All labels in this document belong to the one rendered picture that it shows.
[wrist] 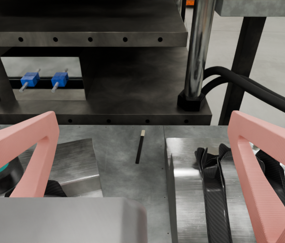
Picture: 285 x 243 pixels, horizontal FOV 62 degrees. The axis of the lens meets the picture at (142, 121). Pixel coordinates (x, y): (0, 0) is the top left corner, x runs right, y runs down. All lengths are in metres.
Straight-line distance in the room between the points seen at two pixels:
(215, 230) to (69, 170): 0.29
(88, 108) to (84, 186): 0.45
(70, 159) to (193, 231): 0.28
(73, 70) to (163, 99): 0.35
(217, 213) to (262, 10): 0.69
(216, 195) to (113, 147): 0.35
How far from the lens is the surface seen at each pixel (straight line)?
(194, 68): 0.81
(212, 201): 0.46
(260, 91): 0.79
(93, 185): 0.50
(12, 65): 0.97
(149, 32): 0.82
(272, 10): 0.96
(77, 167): 0.51
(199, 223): 0.45
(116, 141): 0.71
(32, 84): 0.94
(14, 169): 0.50
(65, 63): 0.89
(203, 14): 0.75
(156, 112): 0.86
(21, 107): 0.99
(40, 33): 0.89
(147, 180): 0.61
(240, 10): 0.92
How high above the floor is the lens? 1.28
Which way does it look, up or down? 37 degrees down
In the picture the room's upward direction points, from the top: straight up
